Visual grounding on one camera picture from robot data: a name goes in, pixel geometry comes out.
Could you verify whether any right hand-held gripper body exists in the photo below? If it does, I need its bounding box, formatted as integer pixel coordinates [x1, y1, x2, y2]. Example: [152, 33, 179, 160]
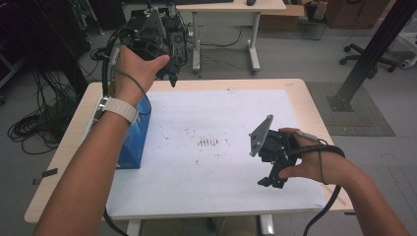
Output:
[248, 114, 301, 169]

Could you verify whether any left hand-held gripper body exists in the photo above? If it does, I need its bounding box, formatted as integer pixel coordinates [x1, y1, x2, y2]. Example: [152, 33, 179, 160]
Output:
[119, 6, 190, 72]

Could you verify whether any blue printed cardboard box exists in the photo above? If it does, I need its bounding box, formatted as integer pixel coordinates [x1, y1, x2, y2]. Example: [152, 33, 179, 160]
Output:
[115, 95, 152, 170]

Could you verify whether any person's left hand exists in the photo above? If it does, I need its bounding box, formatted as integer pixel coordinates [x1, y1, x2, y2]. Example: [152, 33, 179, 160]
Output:
[111, 44, 172, 107]

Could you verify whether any person's right hand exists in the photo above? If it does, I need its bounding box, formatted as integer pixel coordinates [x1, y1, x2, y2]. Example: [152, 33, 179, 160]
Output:
[278, 127, 349, 185]

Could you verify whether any white mat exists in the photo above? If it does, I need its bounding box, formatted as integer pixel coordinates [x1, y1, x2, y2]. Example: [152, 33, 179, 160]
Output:
[105, 88, 328, 220]

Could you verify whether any black keyboard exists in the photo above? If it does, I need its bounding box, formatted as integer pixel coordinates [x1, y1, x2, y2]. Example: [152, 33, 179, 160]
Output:
[175, 0, 235, 5]

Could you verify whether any grey floor mat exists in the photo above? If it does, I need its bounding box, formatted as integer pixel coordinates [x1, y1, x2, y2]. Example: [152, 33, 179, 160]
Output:
[306, 81, 396, 138]

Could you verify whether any white desk with metal legs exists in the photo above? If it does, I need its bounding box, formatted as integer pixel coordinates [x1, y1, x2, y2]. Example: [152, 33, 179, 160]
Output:
[176, 0, 288, 75]

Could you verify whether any brown cardboard box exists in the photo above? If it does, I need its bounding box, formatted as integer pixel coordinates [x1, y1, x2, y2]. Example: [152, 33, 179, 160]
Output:
[258, 3, 307, 32]

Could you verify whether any black office chair base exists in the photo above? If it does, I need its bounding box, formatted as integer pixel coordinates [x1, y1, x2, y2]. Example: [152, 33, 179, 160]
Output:
[338, 42, 399, 74]

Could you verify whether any black metal stand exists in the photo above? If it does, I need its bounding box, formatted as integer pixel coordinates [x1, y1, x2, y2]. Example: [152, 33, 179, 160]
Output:
[327, 0, 417, 113]

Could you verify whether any wooden cabinet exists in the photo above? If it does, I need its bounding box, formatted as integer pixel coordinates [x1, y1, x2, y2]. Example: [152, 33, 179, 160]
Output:
[324, 0, 391, 30]

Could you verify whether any black tape strip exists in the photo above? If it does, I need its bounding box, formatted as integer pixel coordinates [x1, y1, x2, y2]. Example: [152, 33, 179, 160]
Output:
[31, 167, 59, 186]

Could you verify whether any thin black wire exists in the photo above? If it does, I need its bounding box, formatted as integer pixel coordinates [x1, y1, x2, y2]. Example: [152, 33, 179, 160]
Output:
[317, 138, 330, 185]
[114, 69, 152, 116]

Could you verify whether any thick black gripper cable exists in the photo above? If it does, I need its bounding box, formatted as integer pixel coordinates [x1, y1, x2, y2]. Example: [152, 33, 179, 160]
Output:
[287, 144, 347, 236]
[100, 27, 132, 99]

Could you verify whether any wristwatch with white strap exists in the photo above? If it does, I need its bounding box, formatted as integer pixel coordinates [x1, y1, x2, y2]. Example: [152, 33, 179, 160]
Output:
[92, 95, 141, 126]

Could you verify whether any bundle of black floor cables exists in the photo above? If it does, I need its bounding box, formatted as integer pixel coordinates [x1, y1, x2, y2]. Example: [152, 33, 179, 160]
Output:
[7, 70, 68, 155]

